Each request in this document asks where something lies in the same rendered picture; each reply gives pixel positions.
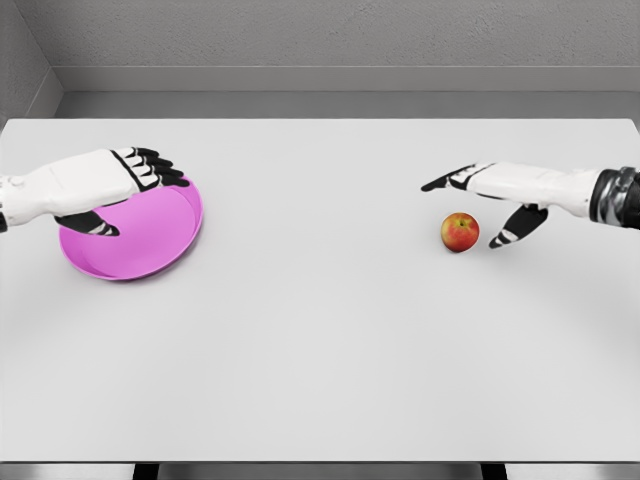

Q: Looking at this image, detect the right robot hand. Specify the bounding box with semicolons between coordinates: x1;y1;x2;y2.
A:
420;161;569;251

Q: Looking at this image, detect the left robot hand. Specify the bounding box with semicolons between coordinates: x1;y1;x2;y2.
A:
38;146;186;238

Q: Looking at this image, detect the red yellow apple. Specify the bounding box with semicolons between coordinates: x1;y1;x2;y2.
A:
440;212;481;253

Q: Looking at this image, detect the pink plate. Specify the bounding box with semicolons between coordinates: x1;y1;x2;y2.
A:
58;174;205;283

